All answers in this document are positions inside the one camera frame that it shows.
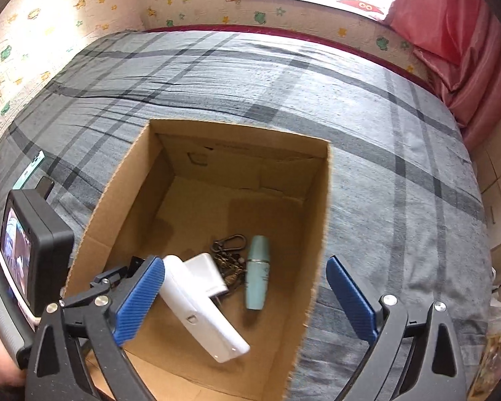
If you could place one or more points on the white remote control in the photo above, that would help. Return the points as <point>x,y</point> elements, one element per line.
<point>200,321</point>

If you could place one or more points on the grey plaid bed sheet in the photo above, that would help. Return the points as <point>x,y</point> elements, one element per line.
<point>234,79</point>

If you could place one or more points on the teal cosmetic tube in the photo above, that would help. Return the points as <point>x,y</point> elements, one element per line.
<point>256,271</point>

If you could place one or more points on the mint green smartphone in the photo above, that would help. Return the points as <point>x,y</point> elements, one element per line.
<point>29,171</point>

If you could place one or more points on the person's left forearm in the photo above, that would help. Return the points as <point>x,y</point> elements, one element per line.
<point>0,359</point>

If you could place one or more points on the pink curtain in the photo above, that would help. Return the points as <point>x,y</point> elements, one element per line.
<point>455,29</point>

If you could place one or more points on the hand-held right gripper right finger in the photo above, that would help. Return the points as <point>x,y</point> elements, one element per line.
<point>350,296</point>

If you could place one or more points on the red cartoon decoration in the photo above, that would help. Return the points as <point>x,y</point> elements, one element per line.
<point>363,7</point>

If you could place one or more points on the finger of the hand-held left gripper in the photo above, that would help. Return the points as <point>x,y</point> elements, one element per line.
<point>112,273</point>
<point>85,296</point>

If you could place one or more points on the white charger plug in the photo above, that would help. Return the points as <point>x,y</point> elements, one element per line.
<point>208,271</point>

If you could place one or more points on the black smartphone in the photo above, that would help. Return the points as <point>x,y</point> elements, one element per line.
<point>46,186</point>

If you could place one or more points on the cardboard box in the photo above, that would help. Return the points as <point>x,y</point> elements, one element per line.
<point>242,167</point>

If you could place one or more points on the cream wardrobe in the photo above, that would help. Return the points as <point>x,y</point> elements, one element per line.
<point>497,217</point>

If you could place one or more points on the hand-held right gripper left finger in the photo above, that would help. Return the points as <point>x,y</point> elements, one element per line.
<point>137,300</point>

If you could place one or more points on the red mattress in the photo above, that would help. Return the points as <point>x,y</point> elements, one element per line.
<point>296,33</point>

